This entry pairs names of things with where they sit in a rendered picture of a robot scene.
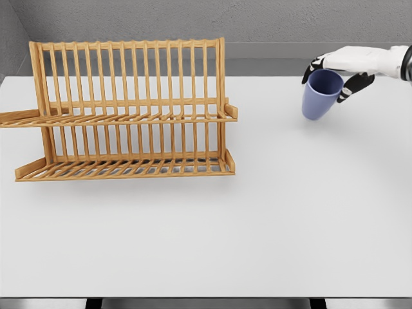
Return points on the blue plastic cup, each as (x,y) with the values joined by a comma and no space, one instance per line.
(318,95)

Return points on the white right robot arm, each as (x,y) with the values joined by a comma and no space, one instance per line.
(400,62)

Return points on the wooden two-tier dish rack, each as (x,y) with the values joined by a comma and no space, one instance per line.
(128,109)

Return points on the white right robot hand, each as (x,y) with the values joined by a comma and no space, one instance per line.
(351,59)

